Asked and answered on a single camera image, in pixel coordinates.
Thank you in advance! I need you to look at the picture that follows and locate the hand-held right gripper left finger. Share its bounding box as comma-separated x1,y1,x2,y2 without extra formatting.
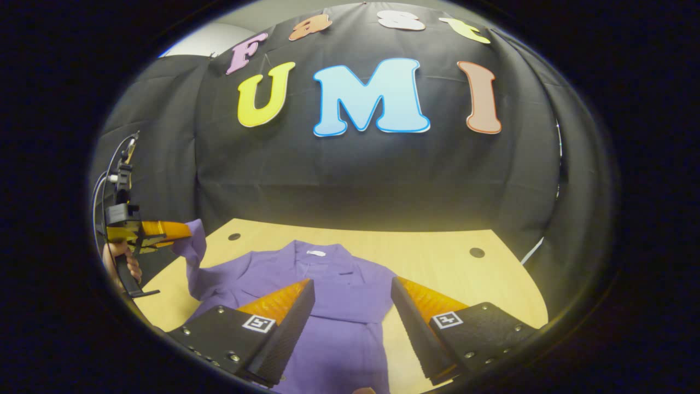
167,278,316,388

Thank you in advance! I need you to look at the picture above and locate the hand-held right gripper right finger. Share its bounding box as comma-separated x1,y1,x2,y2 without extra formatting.
390,276,539,385

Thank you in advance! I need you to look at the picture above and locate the purple knitted cardigan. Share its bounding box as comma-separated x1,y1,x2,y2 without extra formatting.
172,219,397,394

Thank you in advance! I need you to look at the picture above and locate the black backdrop cloth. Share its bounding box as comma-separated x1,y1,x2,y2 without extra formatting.
90,3,613,307

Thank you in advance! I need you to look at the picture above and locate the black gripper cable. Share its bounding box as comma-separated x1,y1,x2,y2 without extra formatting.
93,134,137,241

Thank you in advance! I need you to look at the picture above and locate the white cable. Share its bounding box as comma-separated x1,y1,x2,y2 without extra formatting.
520,237,545,267

